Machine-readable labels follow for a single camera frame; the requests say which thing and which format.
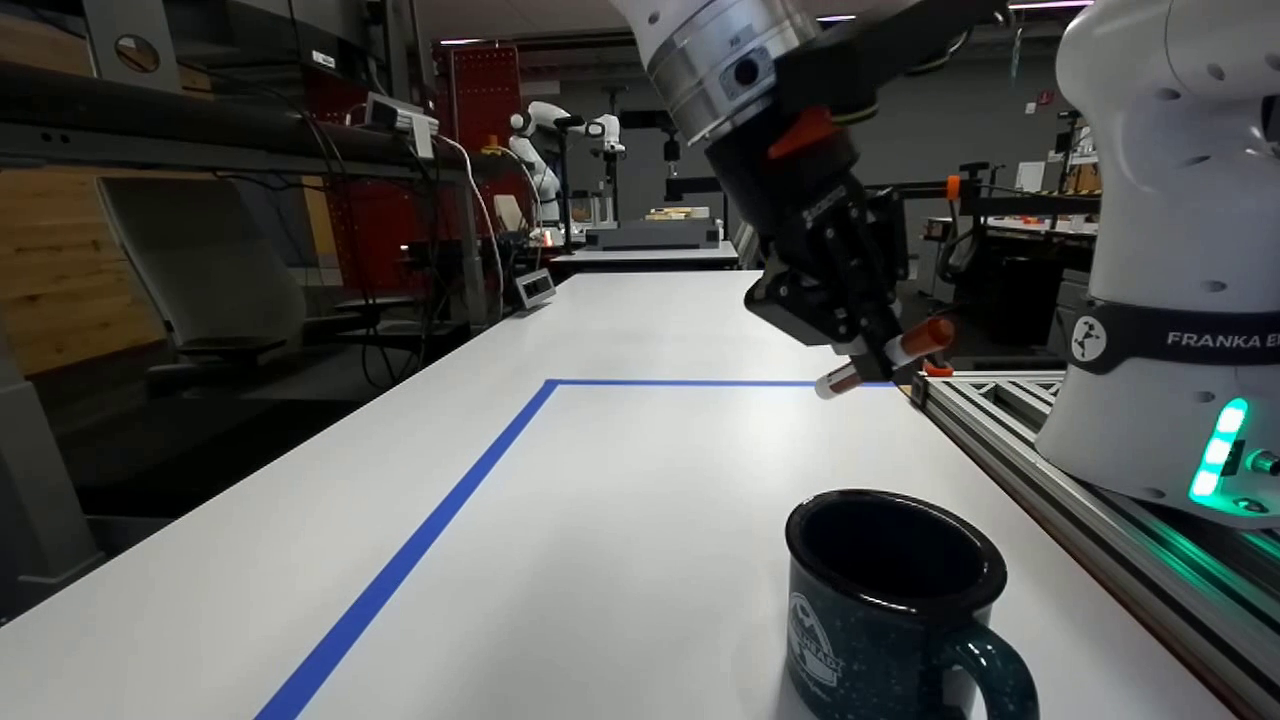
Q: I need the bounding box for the aluminium rail frame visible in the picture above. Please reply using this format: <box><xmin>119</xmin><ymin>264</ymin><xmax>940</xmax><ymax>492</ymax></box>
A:
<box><xmin>911</xmin><ymin>368</ymin><xmax>1280</xmax><ymax>720</ymax></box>

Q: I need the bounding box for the black machine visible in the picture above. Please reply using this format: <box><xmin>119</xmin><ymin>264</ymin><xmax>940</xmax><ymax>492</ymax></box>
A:
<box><xmin>916</xmin><ymin>210</ymin><xmax>1102</xmax><ymax>368</ymax></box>

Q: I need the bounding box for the black bar with orange clamps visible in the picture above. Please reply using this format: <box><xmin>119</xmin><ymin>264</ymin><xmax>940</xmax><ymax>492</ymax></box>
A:
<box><xmin>906</xmin><ymin>162</ymin><xmax>1105</xmax><ymax>220</ymax></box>

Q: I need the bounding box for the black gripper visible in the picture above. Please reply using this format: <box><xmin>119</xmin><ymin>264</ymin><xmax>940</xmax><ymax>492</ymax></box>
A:
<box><xmin>699</xmin><ymin>105</ymin><xmax>916</xmax><ymax>368</ymax></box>

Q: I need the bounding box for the red cabinet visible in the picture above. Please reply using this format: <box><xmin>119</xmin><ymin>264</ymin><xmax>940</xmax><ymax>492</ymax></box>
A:
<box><xmin>438</xmin><ymin>34</ymin><xmax>529</xmax><ymax>158</ymax></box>

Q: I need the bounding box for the dark blue speckled mug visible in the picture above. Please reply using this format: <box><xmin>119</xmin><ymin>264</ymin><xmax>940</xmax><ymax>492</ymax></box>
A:
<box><xmin>781</xmin><ymin>482</ymin><xmax>1045</xmax><ymax>720</ymax></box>

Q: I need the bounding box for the grey cabinet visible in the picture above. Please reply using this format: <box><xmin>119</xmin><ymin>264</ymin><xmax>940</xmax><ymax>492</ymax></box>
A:
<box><xmin>0</xmin><ymin>356</ymin><xmax>102</xmax><ymax>618</ymax></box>

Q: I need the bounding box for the grey slanted panel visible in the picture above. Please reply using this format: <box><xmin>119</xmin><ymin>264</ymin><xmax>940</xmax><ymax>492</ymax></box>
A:
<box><xmin>102</xmin><ymin>170</ymin><xmax>314</xmax><ymax>359</ymax></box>

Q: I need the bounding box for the wooden wall panel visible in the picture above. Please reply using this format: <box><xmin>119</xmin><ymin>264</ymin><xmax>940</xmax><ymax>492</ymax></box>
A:
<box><xmin>0</xmin><ymin>162</ymin><xmax>177</xmax><ymax>378</ymax></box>

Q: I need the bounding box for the grey box with round dial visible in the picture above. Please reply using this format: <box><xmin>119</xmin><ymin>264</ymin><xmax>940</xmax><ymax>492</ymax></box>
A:
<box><xmin>79</xmin><ymin>0</ymin><xmax>188</xmax><ymax>98</ymax></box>

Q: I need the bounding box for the white hanging cable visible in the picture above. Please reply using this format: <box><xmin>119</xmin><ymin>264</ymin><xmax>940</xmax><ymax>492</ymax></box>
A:
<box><xmin>438</xmin><ymin>130</ymin><xmax>518</xmax><ymax>313</ymax></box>

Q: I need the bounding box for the blue tape line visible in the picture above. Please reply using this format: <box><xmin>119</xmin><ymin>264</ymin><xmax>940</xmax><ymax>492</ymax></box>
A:
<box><xmin>257</xmin><ymin>374</ymin><xmax>826</xmax><ymax>720</ymax></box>

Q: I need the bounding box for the black horizontal beam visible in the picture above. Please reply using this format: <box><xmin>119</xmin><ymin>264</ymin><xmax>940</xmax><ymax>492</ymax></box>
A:
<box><xmin>0</xmin><ymin>60</ymin><xmax>433</xmax><ymax>180</ymax></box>

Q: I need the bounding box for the small grey display device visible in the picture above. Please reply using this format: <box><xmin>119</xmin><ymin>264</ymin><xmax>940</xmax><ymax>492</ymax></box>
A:
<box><xmin>512</xmin><ymin>266</ymin><xmax>560</xmax><ymax>314</ymax></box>

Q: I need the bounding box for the white power box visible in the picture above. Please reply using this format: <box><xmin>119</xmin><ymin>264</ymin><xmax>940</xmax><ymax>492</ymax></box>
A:
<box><xmin>365</xmin><ymin>93</ymin><xmax>443</xmax><ymax>162</ymax></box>

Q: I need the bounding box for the grey box on far table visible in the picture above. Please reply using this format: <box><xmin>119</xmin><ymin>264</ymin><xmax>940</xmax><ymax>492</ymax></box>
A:
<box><xmin>597</xmin><ymin>207</ymin><xmax>725</xmax><ymax>254</ymax></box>

